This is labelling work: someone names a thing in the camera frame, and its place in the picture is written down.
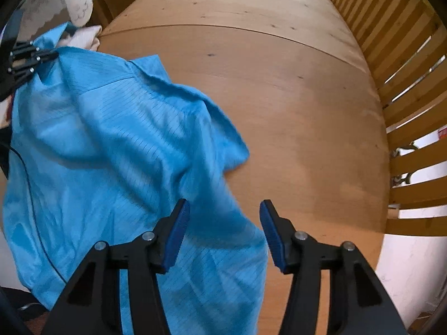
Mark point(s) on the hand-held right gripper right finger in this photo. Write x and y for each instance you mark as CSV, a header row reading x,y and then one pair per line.
x,y
274,240

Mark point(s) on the pale folded garment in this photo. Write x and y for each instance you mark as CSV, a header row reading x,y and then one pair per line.
x,y
85,38

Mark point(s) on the wooden slatted bench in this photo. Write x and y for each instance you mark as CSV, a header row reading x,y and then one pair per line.
x,y
401,76

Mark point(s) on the light blue pinstriped zip jacket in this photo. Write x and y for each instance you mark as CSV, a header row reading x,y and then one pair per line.
x,y
104,129

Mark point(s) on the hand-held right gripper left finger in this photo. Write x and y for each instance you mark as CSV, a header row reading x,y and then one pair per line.
x,y
176,237

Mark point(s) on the white lace cloth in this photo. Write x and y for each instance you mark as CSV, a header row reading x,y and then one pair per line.
x,y
78,7

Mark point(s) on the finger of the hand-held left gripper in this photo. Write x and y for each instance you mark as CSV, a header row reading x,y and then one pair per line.
x,y
29,66
33,47

